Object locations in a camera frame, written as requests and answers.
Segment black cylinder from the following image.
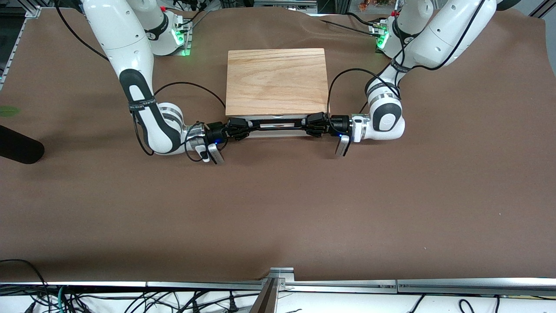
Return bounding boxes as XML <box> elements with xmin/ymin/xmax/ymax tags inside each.
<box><xmin>0</xmin><ymin>125</ymin><xmax>45</xmax><ymax>165</ymax></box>

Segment black looped cable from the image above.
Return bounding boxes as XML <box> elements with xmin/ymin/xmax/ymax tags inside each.
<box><xmin>0</xmin><ymin>259</ymin><xmax>48</xmax><ymax>300</ymax></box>

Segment black cable tangle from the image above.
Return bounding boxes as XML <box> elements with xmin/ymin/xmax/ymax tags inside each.
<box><xmin>65</xmin><ymin>289</ymin><xmax>261</xmax><ymax>313</ymax></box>

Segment aluminium background rail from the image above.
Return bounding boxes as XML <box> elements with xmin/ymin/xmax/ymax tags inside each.
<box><xmin>254</xmin><ymin>0</ymin><xmax>318</xmax><ymax>7</ymax></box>

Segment brown table cloth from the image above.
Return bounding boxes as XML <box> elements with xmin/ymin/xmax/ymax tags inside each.
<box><xmin>0</xmin><ymin>5</ymin><xmax>556</xmax><ymax>283</ymax></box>

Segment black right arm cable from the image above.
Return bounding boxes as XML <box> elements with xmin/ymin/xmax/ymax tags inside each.
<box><xmin>54</xmin><ymin>0</ymin><xmax>227</xmax><ymax>163</ymax></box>

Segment aluminium post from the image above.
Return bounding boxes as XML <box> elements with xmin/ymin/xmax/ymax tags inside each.
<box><xmin>249</xmin><ymin>278</ymin><xmax>286</xmax><ymax>313</ymax></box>

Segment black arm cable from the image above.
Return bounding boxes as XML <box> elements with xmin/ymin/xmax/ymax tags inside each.
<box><xmin>54</xmin><ymin>0</ymin><xmax>227</xmax><ymax>163</ymax></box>
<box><xmin>328</xmin><ymin>0</ymin><xmax>487</xmax><ymax>118</ymax></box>

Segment light wooden drawer cabinet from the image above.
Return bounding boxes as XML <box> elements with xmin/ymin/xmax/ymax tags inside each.
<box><xmin>225</xmin><ymin>48</ymin><xmax>331</xmax><ymax>140</ymax></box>

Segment white drawer with black handle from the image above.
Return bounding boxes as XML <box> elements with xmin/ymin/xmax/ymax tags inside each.
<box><xmin>230</xmin><ymin>115</ymin><xmax>327</xmax><ymax>131</ymax></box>

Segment black base cables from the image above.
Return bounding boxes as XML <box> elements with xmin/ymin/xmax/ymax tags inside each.
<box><xmin>174</xmin><ymin>0</ymin><xmax>213</xmax><ymax>29</ymax></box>

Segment aluminium corner bracket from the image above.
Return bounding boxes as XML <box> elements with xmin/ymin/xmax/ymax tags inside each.
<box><xmin>268</xmin><ymin>267</ymin><xmax>296</xmax><ymax>283</ymax></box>

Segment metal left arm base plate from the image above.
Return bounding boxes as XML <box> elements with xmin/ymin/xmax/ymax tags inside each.
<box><xmin>369</xmin><ymin>22</ymin><xmax>400</xmax><ymax>55</ymax></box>

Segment aluminium side rail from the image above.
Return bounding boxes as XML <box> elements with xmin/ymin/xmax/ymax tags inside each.
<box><xmin>0</xmin><ymin>7</ymin><xmax>42</xmax><ymax>90</ymax></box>

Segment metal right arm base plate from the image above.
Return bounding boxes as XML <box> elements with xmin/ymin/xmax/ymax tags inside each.
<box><xmin>152</xmin><ymin>20</ymin><xmax>192</xmax><ymax>57</ymax></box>

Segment black cable on cloth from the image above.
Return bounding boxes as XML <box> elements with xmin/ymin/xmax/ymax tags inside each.
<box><xmin>319</xmin><ymin>12</ymin><xmax>384</xmax><ymax>37</ymax></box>

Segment aluminium table edge rail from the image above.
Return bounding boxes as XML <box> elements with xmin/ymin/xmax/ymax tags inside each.
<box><xmin>397</xmin><ymin>278</ymin><xmax>556</xmax><ymax>296</ymax></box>
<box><xmin>147</xmin><ymin>281</ymin><xmax>266</xmax><ymax>291</ymax></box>
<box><xmin>0</xmin><ymin>282</ymin><xmax>147</xmax><ymax>288</ymax></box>
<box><xmin>282</xmin><ymin>280</ymin><xmax>397</xmax><ymax>293</ymax></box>

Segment teal cable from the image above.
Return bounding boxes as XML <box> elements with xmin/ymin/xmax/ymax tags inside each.
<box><xmin>54</xmin><ymin>286</ymin><xmax>68</xmax><ymax>313</ymax></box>

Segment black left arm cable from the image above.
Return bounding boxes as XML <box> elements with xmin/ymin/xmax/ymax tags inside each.
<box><xmin>328</xmin><ymin>0</ymin><xmax>487</xmax><ymax>118</ymax></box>

